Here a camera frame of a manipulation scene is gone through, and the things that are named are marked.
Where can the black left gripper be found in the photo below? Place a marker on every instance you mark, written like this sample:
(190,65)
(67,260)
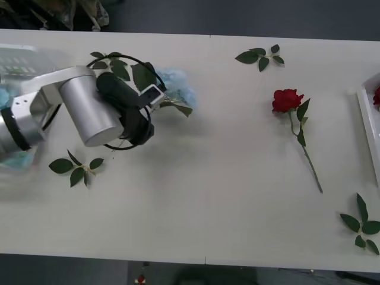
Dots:
(136,127)

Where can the pale blue flower with leaves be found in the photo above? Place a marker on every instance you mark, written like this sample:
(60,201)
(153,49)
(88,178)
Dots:
(16,163)
(3,95)
(178,80)

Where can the red rose with green stem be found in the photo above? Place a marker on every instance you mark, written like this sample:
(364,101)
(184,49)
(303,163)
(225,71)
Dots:
(377,96)
(285,101)

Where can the silver and black left arm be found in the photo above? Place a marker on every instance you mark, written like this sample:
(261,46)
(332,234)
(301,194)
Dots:
(89,112)

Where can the loose green leaf twig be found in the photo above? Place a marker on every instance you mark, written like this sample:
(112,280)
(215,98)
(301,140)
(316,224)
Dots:
(350,222)
(248,57)
(60,166)

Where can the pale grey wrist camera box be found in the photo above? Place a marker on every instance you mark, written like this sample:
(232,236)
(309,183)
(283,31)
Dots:
(151,95)

